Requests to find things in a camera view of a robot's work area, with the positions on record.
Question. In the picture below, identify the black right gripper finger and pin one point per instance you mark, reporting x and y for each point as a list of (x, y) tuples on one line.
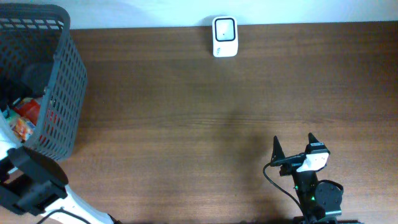
[(277, 152), (313, 141)]

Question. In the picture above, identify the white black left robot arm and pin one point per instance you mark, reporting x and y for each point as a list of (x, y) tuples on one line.
[(35, 184)]

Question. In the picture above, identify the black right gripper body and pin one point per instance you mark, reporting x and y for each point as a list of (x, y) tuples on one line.
[(290, 166)]

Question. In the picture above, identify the grey plastic mesh basket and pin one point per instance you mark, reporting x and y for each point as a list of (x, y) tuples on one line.
[(38, 53)]

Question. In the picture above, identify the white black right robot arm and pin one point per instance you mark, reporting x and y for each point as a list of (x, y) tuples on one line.
[(318, 200)]

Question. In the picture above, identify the red snack bag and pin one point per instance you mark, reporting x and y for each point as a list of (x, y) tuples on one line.
[(29, 108)]

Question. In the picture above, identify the orange juice carton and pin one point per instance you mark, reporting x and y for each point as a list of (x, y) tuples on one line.
[(23, 128)]

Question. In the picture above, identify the white barcode scanner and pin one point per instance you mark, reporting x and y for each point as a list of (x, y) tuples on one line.
[(225, 36)]

